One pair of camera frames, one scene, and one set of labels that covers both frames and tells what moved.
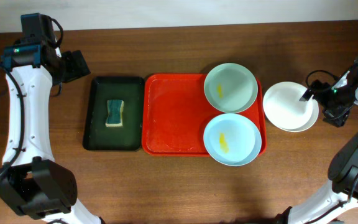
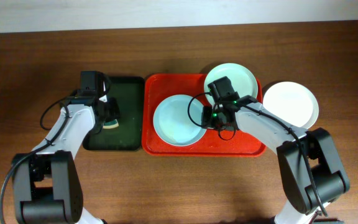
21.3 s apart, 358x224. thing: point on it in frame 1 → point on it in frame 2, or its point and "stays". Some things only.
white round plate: x=283 y=107 stays
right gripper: x=327 y=93 → x=209 y=121
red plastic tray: x=175 y=112 stays
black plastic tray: x=128 y=137 stays
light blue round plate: x=232 y=139 → x=173 y=124
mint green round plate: x=230 y=88 stays
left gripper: x=74 y=66 → x=111 y=112
